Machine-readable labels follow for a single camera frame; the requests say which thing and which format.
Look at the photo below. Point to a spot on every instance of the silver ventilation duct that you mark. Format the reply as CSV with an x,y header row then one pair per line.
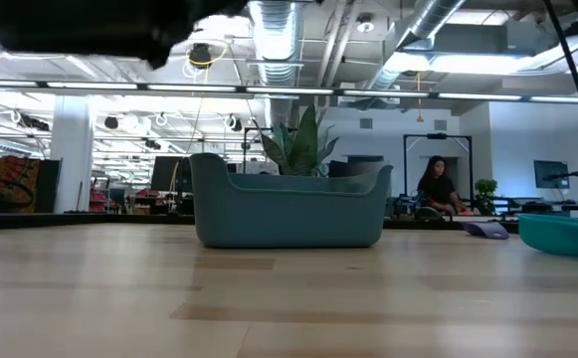
x,y
276,45

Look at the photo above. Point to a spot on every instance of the black aluminium table frame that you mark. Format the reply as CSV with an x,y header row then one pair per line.
x,y
69,219

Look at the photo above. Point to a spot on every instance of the teal plastic basket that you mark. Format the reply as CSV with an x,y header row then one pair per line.
x,y
288,214

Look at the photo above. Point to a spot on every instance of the black background frame stand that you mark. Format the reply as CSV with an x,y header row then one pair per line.
x,y
405,164

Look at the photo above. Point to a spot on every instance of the small background potted plant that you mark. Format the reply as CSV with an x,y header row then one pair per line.
x,y
485,191

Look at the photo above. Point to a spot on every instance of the black ceiling dome device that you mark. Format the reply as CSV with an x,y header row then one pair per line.
x,y
200,54

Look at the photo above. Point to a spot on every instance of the green artificial plant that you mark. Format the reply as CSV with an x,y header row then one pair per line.
x,y
301,149

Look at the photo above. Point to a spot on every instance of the wall mounted dark monitor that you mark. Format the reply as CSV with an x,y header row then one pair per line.
x,y
551,174

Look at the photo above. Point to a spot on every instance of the seated person behind table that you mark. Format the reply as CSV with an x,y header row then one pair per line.
x,y
438,191

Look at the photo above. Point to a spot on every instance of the long overhead light bar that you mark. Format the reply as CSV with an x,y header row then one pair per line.
x,y
288,90

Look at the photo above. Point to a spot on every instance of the cyan measuring cup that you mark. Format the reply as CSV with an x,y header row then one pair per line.
x,y
559,236

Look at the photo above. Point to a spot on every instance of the white building column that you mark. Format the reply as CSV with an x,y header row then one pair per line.
x,y
72,154

